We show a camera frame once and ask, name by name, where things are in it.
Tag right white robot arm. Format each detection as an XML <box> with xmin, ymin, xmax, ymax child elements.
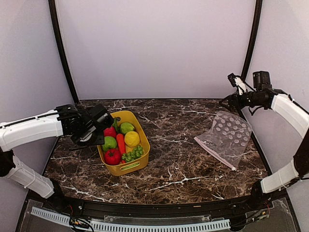
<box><xmin>250</xmin><ymin>113</ymin><xmax>309</xmax><ymax>208</ymax></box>

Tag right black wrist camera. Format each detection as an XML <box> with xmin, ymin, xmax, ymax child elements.
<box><xmin>227</xmin><ymin>71</ymin><xmax>272</xmax><ymax>95</ymax></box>

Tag green toy apple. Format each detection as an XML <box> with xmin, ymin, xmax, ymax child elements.
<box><xmin>102</xmin><ymin>136</ymin><xmax>117</xmax><ymax>152</ymax></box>

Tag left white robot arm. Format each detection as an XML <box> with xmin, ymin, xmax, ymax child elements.
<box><xmin>0</xmin><ymin>104</ymin><xmax>113</xmax><ymax>211</ymax></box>

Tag red toy apple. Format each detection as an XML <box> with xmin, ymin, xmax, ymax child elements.
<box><xmin>104</xmin><ymin>126</ymin><xmax>117</xmax><ymax>138</ymax></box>

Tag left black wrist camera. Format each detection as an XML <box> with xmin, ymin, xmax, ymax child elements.
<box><xmin>86</xmin><ymin>104</ymin><xmax>114</xmax><ymax>130</ymax></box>

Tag red toy tomato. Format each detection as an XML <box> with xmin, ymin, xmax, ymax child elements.
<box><xmin>104</xmin><ymin>148</ymin><xmax>122</xmax><ymax>165</ymax></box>

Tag orange toy carrot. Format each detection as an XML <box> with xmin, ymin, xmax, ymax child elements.
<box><xmin>116</xmin><ymin>133</ymin><xmax>126</xmax><ymax>163</ymax></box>

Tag green toy grapes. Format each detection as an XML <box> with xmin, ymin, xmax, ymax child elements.
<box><xmin>121</xmin><ymin>145</ymin><xmax>143</xmax><ymax>163</ymax></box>

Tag yellow plastic basket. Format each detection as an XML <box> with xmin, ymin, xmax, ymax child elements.
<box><xmin>97</xmin><ymin>111</ymin><xmax>150</xmax><ymax>176</ymax></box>

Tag black front rail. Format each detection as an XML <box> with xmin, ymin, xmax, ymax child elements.
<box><xmin>43</xmin><ymin>193</ymin><xmax>266</xmax><ymax>218</ymax></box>

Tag white slotted cable duct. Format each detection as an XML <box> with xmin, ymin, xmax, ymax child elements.
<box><xmin>31</xmin><ymin>207</ymin><xmax>231</xmax><ymax>232</ymax></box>

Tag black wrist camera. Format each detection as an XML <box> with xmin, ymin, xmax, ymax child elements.
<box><xmin>86</xmin><ymin>104</ymin><xmax>114</xmax><ymax>130</ymax></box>
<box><xmin>227</xmin><ymin>71</ymin><xmax>272</xmax><ymax>95</ymax></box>

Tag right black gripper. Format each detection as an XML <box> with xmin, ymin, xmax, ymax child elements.
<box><xmin>219</xmin><ymin>90</ymin><xmax>264</xmax><ymax>112</ymax></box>

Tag yellow toy lemon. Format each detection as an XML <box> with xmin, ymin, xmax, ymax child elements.
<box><xmin>124</xmin><ymin>131</ymin><xmax>140</xmax><ymax>147</ymax></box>

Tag clear dotted zip bag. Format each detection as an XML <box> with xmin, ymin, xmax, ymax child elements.
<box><xmin>194</xmin><ymin>111</ymin><xmax>252</xmax><ymax>171</ymax></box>

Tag green toy pear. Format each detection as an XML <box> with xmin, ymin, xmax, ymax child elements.
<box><xmin>120</xmin><ymin>122</ymin><xmax>135</xmax><ymax>135</ymax></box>

